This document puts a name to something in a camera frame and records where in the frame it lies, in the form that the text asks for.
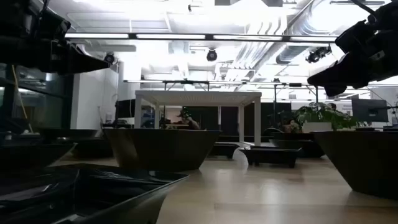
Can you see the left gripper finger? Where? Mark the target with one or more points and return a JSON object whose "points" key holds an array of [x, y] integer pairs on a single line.
{"points": [[84, 62]]}

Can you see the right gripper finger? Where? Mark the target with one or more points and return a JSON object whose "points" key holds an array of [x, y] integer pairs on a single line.
{"points": [[335, 91], [339, 76]]}

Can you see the black leaf-shaped mini plate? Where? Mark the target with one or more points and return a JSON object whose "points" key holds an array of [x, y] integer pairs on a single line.
{"points": [[308, 147]]}

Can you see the black square mini plate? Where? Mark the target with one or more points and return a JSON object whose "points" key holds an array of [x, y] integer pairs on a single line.
{"points": [[93, 199], [270, 157], [161, 149]]}

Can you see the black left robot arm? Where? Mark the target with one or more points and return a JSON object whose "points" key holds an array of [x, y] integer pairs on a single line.
{"points": [[12, 18]]}

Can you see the small potted green plant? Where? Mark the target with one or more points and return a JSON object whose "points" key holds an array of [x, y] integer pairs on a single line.
{"points": [[317, 115]]}

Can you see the black ceiling spotlight cluster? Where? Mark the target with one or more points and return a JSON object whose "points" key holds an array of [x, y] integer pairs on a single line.
{"points": [[317, 54]]}

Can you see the large black computer monitor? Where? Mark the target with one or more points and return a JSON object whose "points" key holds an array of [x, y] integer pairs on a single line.
{"points": [[370, 110]]}

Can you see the white plastic bottle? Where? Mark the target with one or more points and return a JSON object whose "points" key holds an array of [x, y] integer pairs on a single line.
{"points": [[108, 118]]}

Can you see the blue storage bins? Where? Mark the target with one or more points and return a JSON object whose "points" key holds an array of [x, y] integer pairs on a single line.
{"points": [[147, 119]]}

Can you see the long ceiling light bar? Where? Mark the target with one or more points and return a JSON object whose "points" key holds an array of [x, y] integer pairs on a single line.
{"points": [[171, 36]]}

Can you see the black overhead truss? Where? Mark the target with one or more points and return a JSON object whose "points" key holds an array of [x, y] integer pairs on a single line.
{"points": [[186, 82]]}

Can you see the black partition screen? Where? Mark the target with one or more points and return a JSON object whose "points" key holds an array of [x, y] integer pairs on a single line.
{"points": [[230, 119]]}

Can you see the person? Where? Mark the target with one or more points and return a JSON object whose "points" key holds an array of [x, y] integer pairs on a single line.
{"points": [[186, 119]]}

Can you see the white perforated metal shelf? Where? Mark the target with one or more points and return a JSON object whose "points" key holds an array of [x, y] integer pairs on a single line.
{"points": [[199, 98]]}

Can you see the round ceiling camera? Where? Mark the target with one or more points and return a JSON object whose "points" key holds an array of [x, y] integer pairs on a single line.
{"points": [[211, 55], [109, 58]]}

